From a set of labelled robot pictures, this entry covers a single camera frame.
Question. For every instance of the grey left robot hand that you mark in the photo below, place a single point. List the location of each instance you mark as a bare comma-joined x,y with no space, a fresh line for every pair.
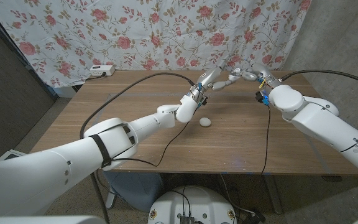
208,77

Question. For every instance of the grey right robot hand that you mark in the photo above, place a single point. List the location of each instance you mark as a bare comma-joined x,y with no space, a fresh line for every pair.
259,71

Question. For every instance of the white AirPods case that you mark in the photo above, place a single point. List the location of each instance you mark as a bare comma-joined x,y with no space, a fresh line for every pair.
235,73

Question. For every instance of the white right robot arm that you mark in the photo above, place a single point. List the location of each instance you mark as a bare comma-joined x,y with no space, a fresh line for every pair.
322,121

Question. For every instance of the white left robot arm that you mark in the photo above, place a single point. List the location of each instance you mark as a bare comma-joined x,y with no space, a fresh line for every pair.
120,137

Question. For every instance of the white egg-shaped object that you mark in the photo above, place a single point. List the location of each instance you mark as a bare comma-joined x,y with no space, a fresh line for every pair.
205,122

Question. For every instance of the floral backdrop cloth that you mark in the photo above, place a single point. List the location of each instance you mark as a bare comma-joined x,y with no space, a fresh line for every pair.
166,31

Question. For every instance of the white power strip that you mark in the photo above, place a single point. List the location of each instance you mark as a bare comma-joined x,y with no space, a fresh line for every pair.
102,70

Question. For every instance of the grey table leg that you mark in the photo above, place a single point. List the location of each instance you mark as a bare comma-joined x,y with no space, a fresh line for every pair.
273,193

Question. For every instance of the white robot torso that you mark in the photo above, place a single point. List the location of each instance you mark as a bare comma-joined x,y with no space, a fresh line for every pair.
197,202

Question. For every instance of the white box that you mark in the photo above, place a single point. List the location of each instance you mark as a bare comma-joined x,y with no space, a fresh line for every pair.
64,91

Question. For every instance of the black power adapter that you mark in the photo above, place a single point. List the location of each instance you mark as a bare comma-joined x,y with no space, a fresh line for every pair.
255,217

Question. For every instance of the yellow and black foot pedal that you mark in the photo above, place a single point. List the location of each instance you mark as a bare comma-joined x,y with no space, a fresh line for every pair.
11,154

